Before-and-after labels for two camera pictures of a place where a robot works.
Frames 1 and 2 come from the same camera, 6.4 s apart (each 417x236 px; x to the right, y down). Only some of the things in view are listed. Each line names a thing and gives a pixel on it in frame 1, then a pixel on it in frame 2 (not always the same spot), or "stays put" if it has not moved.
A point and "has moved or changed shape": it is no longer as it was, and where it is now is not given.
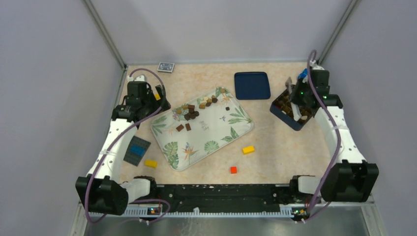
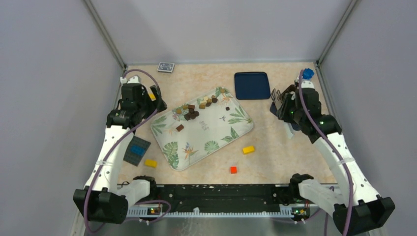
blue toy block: (303, 74) stays put
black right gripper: (299, 83) → (289, 99)
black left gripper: (150, 94) stays put
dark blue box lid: (252, 85) stays put
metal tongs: (296, 113) has moved or changed shape
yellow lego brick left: (151, 163) stays put
